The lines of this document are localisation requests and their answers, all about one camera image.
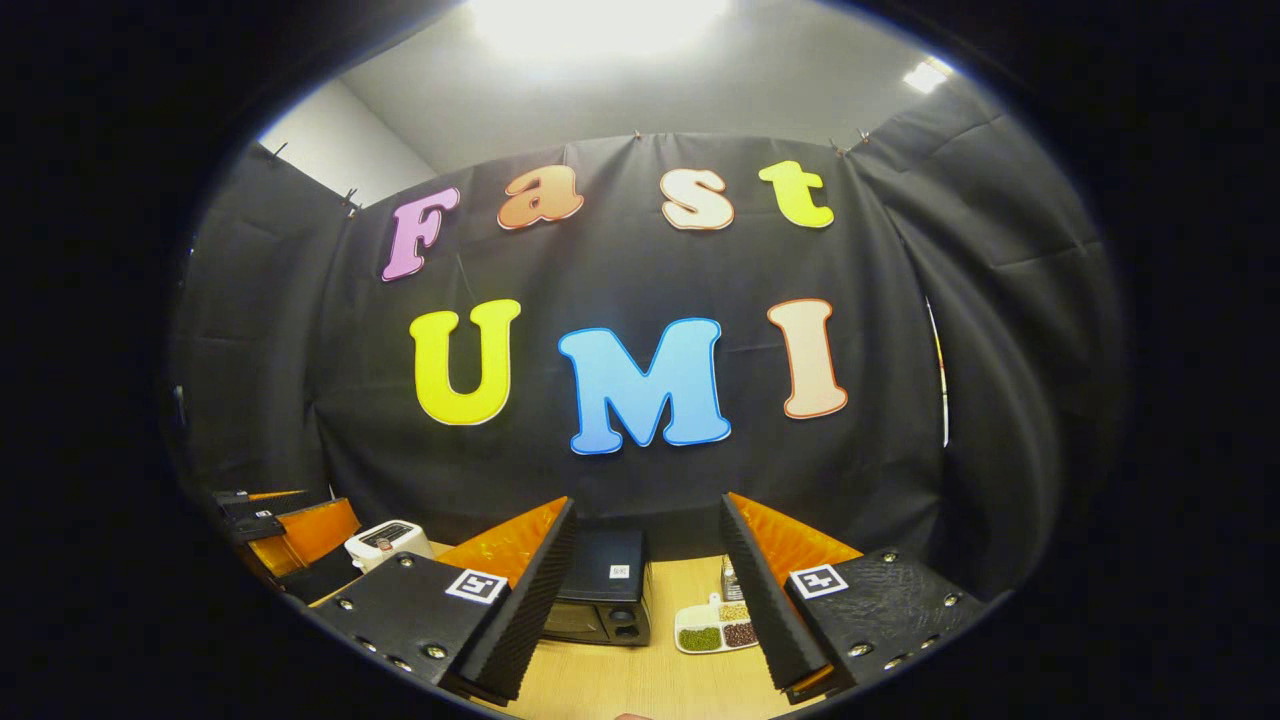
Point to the black electric oven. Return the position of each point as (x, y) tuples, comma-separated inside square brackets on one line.
[(605, 580)]

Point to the white toaster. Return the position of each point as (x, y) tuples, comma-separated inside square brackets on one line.
[(390, 540)]

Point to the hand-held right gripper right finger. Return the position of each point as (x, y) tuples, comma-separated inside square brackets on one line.
[(765, 600)]

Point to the divided white dish of beans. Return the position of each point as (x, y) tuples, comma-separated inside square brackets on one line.
[(712, 632)]

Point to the clear toothpick jar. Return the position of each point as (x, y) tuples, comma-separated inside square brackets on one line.
[(731, 582)]

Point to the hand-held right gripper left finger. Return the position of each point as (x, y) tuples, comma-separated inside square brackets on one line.
[(530, 610)]

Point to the black backdrop cloth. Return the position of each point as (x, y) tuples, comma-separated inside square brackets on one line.
[(640, 480)]

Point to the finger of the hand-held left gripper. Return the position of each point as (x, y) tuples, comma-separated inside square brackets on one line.
[(320, 530), (245, 510)]

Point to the ceiling light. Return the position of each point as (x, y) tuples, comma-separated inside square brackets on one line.
[(925, 77)]

